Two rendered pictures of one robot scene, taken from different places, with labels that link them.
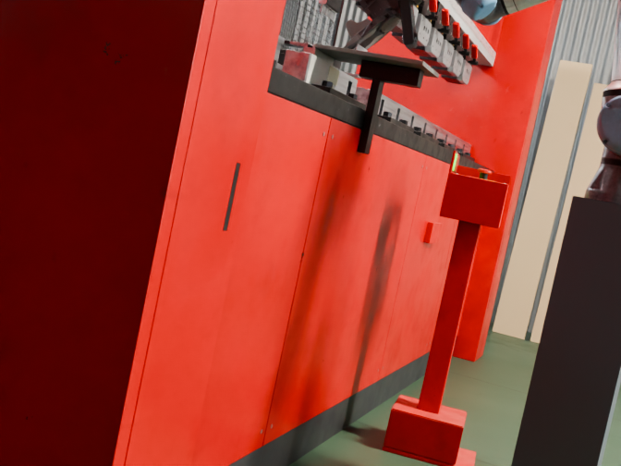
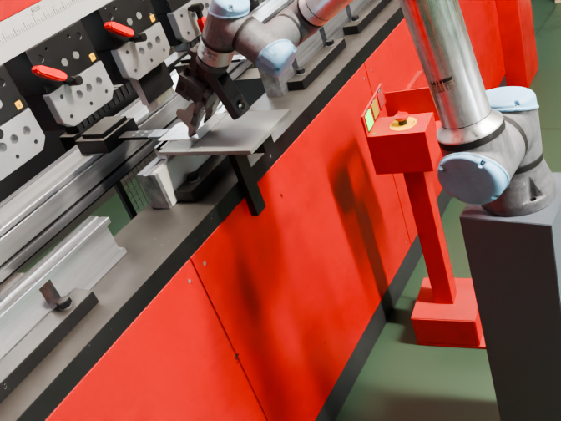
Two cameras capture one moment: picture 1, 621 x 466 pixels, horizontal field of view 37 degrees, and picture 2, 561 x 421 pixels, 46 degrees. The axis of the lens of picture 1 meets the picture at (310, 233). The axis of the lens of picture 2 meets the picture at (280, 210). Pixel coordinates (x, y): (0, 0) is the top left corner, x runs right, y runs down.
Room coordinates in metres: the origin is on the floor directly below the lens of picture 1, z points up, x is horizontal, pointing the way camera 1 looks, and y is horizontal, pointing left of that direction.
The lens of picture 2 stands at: (0.94, -0.64, 1.56)
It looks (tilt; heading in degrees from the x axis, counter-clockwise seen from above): 30 degrees down; 21
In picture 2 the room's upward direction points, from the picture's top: 20 degrees counter-clockwise
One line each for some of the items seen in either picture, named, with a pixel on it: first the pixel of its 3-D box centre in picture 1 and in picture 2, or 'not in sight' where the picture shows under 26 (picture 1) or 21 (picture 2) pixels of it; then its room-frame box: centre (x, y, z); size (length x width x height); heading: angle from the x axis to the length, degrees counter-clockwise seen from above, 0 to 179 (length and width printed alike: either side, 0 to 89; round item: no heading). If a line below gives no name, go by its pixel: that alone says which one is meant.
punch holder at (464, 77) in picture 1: (458, 60); not in sight; (3.77, -0.44, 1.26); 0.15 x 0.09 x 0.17; 161
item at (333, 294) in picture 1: (361, 277); (357, 185); (2.88, -0.18, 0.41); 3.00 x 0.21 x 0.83; 161
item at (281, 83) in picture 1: (391, 139); (324, 68); (2.88, -0.18, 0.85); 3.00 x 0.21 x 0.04; 161
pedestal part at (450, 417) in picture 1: (434, 433); (458, 311); (2.57, -0.46, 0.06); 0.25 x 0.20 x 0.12; 78
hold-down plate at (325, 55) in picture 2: (394, 126); (317, 63); (2.83, -0.18, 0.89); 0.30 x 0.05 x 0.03; 161
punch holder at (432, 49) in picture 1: (427, 29); not in sight; (3.20, -0.25, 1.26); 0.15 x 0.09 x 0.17; 161
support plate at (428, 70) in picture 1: (377, 60); (224, 132); (2.23, -0.07, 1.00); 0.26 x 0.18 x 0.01; 71
